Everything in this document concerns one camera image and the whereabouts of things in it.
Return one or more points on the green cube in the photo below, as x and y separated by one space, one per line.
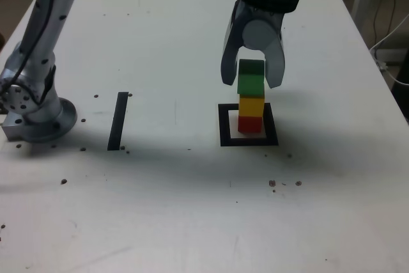
250 84

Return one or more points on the black tape strip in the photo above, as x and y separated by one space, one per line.
117 121

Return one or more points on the yellow cube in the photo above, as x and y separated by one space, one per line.
251 106

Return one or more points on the black tape square outline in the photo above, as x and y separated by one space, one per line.
224 126

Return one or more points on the red cube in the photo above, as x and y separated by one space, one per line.
250 125

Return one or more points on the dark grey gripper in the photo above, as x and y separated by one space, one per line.
265 15

